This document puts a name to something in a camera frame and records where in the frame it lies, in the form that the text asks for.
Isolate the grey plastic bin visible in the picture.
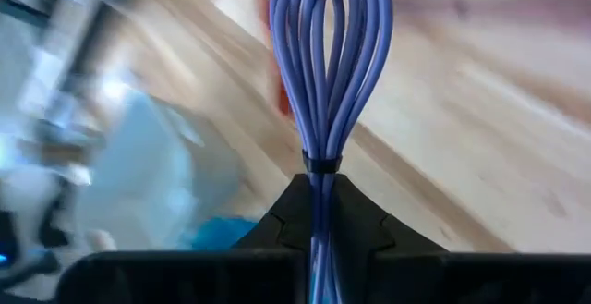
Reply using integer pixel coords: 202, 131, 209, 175
76, 89, 246, 252

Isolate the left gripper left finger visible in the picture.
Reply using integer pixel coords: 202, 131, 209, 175
59, 173, 312, 304

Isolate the purple cable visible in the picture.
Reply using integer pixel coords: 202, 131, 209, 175
269, 0, 394, 304

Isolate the teal plastic bin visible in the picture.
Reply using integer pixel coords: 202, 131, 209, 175
191, 215, 259, 252

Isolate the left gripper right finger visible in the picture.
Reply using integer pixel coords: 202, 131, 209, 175
332, 173, 591, 304

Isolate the red cable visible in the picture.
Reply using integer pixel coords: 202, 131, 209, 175
256, 0, 296, 118

